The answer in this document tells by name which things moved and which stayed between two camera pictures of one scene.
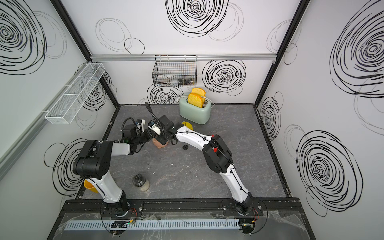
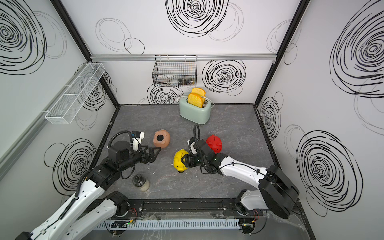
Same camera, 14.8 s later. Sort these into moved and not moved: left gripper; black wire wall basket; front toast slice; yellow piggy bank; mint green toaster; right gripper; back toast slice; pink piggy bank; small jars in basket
Moved: yellow piggy bank; right gripper; left gripper
Not moved: front toast slice; mint green toaster; black wire wall basket; small jars in basket; pink piggy bank; back toast slice
